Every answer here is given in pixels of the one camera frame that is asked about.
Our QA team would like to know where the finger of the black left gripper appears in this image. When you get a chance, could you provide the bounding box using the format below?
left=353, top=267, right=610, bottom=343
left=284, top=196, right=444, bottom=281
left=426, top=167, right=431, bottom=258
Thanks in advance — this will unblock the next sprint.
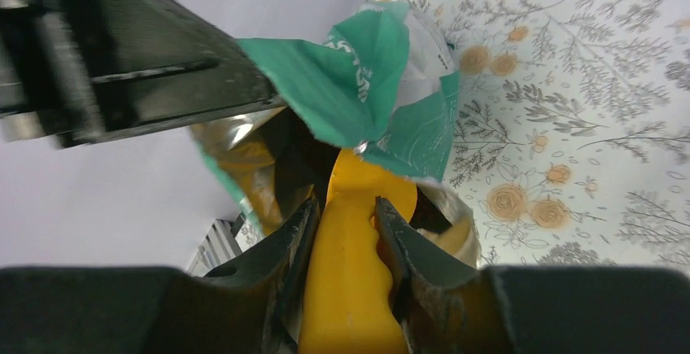
left=1, top=0, right=284, bottom=147

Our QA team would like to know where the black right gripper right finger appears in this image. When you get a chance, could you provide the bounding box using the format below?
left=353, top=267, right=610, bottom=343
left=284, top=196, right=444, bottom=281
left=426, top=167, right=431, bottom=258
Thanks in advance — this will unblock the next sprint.
left=375, top=198, right=689, bottom=353

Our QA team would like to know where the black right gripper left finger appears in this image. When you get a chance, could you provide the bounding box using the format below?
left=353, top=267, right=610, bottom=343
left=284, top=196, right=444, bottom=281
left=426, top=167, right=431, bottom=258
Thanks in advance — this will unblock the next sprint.
left=1, top=198, right=321, bottom=353

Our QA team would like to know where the orange plastic scoop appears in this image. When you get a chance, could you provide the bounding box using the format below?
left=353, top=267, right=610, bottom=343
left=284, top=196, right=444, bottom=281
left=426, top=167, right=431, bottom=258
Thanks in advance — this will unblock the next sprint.
left=298, top=149, right=417, bottom=353

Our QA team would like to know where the green dog food bag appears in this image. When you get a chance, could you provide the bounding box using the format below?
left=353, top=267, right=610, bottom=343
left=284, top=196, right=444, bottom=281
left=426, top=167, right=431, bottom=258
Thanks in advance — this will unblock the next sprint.
left=190, top=1, right=481, bottom=267

